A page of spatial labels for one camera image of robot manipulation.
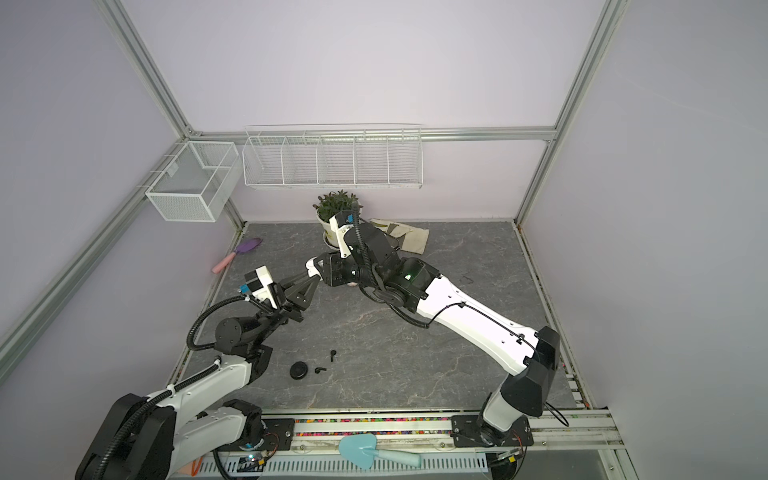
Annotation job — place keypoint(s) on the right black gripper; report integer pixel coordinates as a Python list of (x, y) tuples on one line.
[(335, 276)]

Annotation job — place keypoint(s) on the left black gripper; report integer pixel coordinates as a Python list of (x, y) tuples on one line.
[(290, 302)]

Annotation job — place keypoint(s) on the black earbud charging case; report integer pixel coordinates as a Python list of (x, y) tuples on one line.
[(299, 370)]

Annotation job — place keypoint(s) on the white earbud charging case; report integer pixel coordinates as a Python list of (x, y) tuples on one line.
[(314, 267)]

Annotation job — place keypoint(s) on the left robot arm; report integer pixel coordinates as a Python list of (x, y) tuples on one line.
[(153, 436)]

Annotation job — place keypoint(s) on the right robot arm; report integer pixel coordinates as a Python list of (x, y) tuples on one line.
[(423, 296)]

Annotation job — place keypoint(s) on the potted green plant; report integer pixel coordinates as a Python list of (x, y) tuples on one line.
[(327, 206)]

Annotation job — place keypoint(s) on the purple pink brush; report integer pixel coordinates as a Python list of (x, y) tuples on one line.
[(244, 247)]

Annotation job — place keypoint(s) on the beige gardening glove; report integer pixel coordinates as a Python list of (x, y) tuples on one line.
[(405, 237)]

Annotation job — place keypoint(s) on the white mesh box basket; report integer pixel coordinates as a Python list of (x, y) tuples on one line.
[(197, 182)]

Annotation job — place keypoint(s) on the teal garden trowel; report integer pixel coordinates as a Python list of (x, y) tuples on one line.
[(361, 450)]

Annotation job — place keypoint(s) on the red white work glove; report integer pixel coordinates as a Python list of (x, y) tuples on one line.
[(195, 466)]

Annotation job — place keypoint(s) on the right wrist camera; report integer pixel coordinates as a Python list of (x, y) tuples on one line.
[(341, 223)]

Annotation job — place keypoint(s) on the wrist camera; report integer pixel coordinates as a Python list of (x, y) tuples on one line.
[(341, 223), (258, 284)]

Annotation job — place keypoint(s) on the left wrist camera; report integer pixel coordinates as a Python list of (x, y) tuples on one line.
[(258, 284)]

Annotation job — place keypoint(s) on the long white wire basket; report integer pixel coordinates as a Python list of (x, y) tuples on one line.
[(366, 155)]

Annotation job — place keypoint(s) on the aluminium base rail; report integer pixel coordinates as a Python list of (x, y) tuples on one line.
[(436, 431)]

